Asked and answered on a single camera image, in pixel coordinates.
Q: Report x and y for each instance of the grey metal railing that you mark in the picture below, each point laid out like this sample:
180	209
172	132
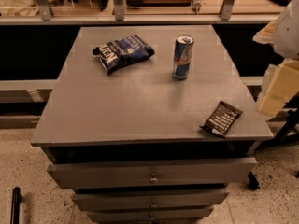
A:
94	12

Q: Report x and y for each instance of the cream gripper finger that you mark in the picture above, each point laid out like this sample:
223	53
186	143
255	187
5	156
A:
266	35
280	84

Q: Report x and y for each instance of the dark blue chip bag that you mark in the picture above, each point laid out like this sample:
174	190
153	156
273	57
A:
123	52

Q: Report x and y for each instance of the black caster wheel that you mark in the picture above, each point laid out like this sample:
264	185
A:
253	182

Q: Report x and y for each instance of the grey drawer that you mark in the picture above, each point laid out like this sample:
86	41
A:
151	215
157	199
123	174

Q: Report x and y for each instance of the grey drawer cabinet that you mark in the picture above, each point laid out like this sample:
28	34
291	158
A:
141	112

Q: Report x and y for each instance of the black snack bar wrapper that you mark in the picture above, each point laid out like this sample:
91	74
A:
222	119

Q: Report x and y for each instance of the bottom grey drawer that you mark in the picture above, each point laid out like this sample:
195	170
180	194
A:
151	215

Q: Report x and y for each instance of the black stand leg right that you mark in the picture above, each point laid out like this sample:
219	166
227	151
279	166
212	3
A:
288	133

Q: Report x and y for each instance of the top grey drawer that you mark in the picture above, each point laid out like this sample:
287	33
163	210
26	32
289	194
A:
123	174

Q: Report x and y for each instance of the middle grey drawer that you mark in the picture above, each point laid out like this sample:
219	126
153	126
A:
157	199

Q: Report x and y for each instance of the black post bottom left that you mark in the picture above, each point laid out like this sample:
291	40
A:
15	206

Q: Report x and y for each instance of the blue silver redbull can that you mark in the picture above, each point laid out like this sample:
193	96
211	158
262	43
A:
182	56

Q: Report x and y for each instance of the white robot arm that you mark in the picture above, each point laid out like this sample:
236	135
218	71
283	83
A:
286	35

